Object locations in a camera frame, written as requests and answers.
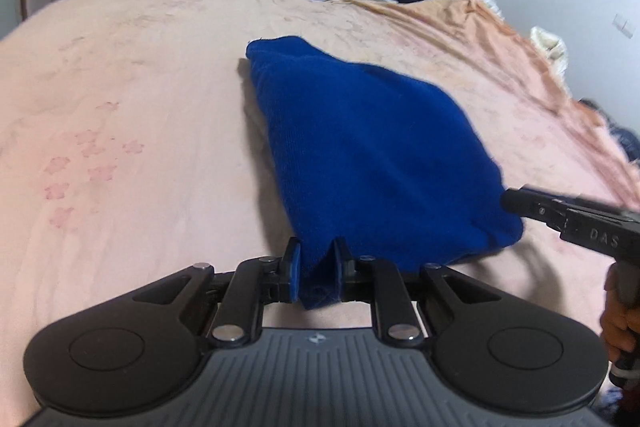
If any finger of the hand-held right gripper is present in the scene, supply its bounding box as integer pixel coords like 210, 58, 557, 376
501, 185, 572, 234

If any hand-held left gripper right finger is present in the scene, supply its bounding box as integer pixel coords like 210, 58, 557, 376
332, 237, 497, 344

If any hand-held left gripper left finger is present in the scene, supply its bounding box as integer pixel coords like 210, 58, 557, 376
132, 237, 303, 349

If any blue knit sweater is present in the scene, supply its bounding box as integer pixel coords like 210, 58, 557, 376
244, 35, 526, 313

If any person's right hand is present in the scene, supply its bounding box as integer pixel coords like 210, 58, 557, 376
599, 266, 640, 357

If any dark patterned cloth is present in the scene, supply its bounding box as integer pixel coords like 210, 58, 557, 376
580, 97, 640, 164

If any cream crumpled cloth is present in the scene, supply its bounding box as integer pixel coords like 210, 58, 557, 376
530, 26, 572, 84

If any pink bed sheet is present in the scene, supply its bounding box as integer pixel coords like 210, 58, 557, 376
0, 0, 640, 427

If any white double wall switch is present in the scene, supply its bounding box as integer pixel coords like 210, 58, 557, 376
613, 13, 635, 39

